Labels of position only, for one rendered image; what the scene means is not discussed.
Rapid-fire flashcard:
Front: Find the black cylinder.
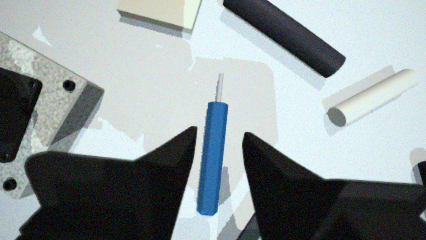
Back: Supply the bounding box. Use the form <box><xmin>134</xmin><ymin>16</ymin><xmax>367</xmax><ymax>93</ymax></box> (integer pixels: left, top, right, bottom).
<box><xmin>417</xmin><ymin>161</ymin><xmax>426</xmax><ymax>187</ymax></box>
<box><xmin>223</xmin><ymin>0</ymin><xmax>346</xmax><ymax>78</ymax></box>

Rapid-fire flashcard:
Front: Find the blue stylus with grey tip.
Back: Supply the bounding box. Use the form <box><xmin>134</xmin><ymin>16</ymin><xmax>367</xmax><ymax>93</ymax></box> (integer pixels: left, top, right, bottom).
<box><xmin>196</xmin><ymin>72</ymin><xmax>228</xmax><ymax>216</ymax></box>

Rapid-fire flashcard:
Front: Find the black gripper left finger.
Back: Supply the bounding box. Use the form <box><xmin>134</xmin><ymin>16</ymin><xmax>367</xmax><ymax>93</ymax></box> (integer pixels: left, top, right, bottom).
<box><xmin>24</xmin><ymin>126</ymin><xmax>198</xmax><ymax>240</ymax></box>

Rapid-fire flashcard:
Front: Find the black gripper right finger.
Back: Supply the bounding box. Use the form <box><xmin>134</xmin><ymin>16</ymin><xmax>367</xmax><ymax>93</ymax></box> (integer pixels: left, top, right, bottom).
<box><xmin>242</xmin><ymin>132</ymin><xmax>426</xmax><ymax>240</ymax></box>

